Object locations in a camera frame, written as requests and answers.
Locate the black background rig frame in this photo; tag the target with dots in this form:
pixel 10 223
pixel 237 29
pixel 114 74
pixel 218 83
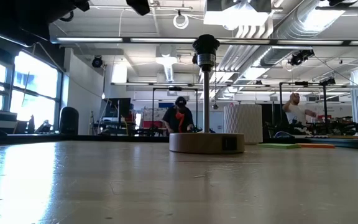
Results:
pixel 324 105
pixel 174 89

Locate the overhead beam with light strips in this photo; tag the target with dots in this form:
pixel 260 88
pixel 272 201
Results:
pixel 306 42

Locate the person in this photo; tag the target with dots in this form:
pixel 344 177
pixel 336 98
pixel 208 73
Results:
pixel 295 115
pixel 179 118

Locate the black aluminium table frame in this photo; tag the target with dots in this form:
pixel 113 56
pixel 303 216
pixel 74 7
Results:
pixel 73 139

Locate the black overhead camera cluster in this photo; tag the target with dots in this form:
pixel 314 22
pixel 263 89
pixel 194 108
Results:
pixel 300 56

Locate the black desk phone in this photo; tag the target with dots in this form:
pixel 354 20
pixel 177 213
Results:
pixel 45 128

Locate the white textured cup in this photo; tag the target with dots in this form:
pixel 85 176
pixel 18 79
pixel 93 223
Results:
pixel 247 124

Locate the black ceiling spotlight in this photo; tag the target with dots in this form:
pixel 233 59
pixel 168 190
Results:
pixel 97 62
pixel 194 59

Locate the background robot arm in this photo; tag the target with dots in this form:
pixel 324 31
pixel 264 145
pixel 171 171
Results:
pixel 337 127

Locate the wooden base lamp black socket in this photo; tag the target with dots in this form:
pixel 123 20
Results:
pixel 207 143

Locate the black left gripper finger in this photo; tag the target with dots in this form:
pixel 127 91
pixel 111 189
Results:
pixel 140 6

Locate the orange sticky note pad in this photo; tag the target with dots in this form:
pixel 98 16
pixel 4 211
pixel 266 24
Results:
pixel 317 145

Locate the green sticky note pad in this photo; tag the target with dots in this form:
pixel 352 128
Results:
pixel 278 146

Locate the silver ribbed ceiling duct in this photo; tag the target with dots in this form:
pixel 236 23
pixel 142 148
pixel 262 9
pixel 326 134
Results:
pixel 287 32

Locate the large window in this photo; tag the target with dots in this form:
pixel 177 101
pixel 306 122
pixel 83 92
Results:
pixel 36 77

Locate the white ceiling light fixture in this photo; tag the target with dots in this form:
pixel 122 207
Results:
pixel 235 18

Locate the dark bottle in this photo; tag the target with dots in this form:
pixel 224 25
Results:
pixel 31 126

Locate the black office chair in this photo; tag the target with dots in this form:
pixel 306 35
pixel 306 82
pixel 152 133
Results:
pixel 69 121

